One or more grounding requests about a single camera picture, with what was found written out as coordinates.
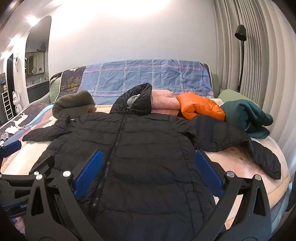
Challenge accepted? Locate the teal fleece garment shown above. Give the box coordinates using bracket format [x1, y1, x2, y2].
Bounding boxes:
[220, 99, 274, 139]

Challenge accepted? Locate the grey curtain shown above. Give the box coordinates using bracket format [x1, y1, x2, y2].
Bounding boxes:
[211, 0, 296, 167]

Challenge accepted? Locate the orange puffer jacket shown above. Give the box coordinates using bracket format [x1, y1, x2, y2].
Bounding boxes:
[176, 91, 226, 121]

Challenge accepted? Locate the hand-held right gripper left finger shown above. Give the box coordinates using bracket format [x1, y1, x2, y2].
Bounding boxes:
[24, 149, 104, 241]

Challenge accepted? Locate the black puffer jacket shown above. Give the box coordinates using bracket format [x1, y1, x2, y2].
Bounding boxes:
[22, 83, 281, 241]

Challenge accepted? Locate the green piped cushion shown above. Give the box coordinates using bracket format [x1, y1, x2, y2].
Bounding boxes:
[49, 76, 62, 103]

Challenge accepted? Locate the brown fleece garment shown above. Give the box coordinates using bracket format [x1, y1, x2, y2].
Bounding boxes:
[52, 90, 97, 119]

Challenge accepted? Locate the blue plaid sheet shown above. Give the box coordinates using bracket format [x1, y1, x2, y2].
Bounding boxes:
[77, 59, 212, 106]

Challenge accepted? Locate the cream pink plush blanket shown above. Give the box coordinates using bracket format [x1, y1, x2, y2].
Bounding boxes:
[0, 98, 292, 232]

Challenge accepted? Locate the cartoon printed sheet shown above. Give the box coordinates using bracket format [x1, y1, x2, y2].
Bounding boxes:
[0, 103, 55, 142]

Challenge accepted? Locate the pink quilted jacket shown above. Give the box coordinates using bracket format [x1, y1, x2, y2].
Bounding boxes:
[150, 89, 182, 116]

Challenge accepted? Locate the white cat figurine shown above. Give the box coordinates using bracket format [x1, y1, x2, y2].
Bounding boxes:
[13, 90, 22, 112]

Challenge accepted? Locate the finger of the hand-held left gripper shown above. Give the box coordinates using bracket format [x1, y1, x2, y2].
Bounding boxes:
[0, 156, 56, 188]
[0, 136, 22, 160]

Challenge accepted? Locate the arched wall mirror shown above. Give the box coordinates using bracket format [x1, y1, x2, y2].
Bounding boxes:
[24, 16, 52, 104]

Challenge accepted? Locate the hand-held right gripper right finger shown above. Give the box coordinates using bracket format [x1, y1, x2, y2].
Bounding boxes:
[195, 149, 272, 241]

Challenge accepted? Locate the white ladder rack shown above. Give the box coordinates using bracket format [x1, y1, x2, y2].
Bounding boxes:
[1, 91, 12, 121]

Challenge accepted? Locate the green pillow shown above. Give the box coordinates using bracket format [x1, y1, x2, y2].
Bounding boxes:
[217, 89, 253, 102]

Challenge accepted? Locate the black floor lamp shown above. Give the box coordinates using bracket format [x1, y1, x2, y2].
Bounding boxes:
[234, 24, 247, 93]

